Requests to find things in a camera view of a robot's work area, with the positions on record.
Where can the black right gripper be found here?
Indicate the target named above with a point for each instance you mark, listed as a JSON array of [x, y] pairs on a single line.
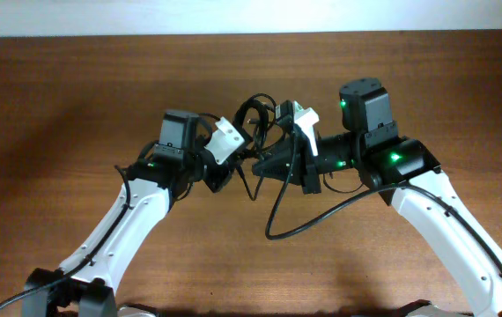
[[306, 167]]

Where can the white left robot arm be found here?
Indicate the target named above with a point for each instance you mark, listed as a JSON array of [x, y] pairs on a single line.
[[188, 150]]

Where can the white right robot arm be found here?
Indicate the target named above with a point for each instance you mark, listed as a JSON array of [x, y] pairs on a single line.
[[401, 170]]

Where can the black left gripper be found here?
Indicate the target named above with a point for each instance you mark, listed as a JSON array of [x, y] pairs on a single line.
[[215, 182]]

